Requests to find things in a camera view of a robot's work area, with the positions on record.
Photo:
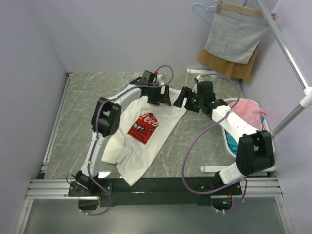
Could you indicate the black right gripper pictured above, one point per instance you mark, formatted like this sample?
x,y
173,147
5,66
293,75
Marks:
x,y
185,93

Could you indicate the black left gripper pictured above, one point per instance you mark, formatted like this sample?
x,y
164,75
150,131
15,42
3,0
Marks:
x,y
165,99

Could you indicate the white t-shirt red print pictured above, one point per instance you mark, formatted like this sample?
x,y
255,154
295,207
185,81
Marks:
x,y
142,132

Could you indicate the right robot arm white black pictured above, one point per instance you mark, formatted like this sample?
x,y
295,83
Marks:
x,y
232,173

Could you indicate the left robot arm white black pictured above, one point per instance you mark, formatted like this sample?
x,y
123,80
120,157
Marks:
x,y
105,123

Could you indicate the brown hanging cloth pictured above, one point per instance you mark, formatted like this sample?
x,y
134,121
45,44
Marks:
x,y
230,69

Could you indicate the pink garment in basket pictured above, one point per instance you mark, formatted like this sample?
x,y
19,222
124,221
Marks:
x,y
249,111

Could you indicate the white laundry basket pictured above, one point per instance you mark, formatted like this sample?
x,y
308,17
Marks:
x,y
255,147

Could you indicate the teal garment in basket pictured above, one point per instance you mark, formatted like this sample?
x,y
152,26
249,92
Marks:
x,y
233,145

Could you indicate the grey hanging cloth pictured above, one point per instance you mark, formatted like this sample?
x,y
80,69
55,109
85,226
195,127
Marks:
x,y
234,37

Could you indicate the wooden clip hanger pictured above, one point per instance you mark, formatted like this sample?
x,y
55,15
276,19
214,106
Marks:
x,y
236,8

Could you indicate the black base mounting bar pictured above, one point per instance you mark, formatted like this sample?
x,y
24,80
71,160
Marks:
x,y
147,191

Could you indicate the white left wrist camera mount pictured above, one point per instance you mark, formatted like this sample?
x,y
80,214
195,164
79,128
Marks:
x,y
160,79

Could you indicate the white bracket on table rear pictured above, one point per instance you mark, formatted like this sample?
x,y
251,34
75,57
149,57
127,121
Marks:
x,y
200,74

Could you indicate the white bracket on table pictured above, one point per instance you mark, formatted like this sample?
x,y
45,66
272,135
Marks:
x,y
213,169
200,74

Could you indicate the white bracket on table front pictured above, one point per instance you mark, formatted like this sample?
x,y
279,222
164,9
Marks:
x,y
213,169

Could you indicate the blue wire hanger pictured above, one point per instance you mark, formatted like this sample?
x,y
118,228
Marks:
x,y
206,12

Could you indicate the silver metal pole frame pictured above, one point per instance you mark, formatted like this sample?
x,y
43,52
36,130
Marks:
x,y
306,101

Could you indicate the aluminium rail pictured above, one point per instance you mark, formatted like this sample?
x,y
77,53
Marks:
x,y
48,189

